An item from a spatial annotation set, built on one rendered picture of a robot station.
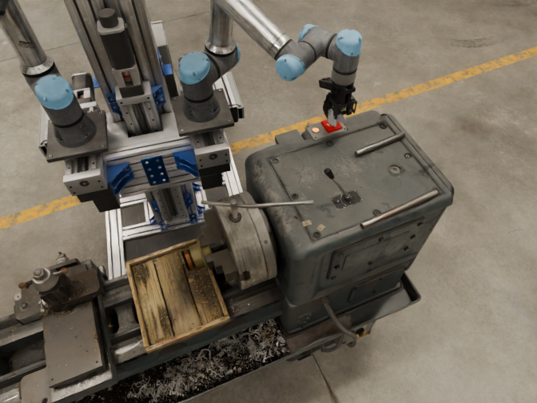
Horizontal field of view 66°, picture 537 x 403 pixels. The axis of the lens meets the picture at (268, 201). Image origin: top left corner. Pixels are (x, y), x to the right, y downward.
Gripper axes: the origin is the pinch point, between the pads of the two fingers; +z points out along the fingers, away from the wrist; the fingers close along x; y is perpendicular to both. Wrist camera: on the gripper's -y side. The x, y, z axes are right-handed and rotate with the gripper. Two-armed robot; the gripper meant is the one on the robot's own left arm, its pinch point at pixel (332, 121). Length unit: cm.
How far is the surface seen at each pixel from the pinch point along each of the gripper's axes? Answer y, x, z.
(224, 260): 29, -53, 16
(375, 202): 35.8, -3.1, 2.1
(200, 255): 24, -59, 16
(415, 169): 29.1, 16.3, 2.1
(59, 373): 39, -111, 30
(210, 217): 15, -52, 10
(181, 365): 39, -80, 70
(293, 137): 0.2, -15.3, 2.0
